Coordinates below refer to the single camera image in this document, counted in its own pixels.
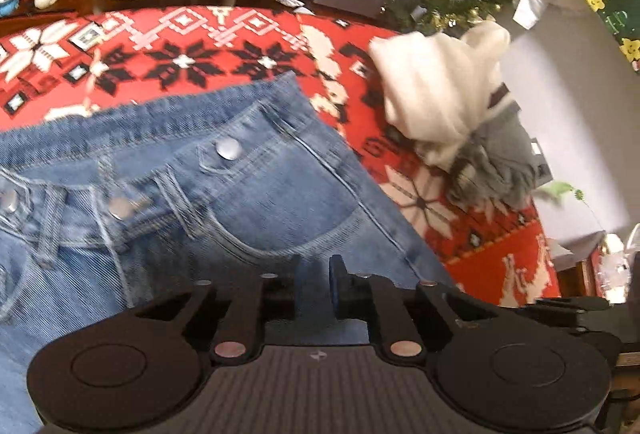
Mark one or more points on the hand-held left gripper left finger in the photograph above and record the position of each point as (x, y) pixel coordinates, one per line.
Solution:
(280, 296)

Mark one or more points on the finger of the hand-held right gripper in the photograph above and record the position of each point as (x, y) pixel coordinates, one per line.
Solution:
(565, 306)

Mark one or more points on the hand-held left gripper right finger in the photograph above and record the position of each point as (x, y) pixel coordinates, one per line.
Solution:
(337, 286)

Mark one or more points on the blue denim shorts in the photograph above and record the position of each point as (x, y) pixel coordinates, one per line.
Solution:
(225, 214)

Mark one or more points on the wooden nightstand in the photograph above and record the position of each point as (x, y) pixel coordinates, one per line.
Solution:
(582, 264)

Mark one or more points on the clear plastic cups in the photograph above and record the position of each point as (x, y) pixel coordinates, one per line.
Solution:
(615, 249)

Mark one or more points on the green toy figurine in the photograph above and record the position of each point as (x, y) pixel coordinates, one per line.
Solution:
(560, 191)

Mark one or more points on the grey knit sweater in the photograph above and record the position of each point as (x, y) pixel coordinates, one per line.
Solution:
(500, 159)

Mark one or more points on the white sweater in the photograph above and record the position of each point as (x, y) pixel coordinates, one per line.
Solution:
(435, 89)

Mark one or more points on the red patterned blanket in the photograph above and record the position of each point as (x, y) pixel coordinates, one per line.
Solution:
(200, 44)

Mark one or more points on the white hanging cloth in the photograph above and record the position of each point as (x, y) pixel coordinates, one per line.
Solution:
(527, 2)

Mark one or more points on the blue and white cup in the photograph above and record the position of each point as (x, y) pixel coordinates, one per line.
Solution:
(7, 0)

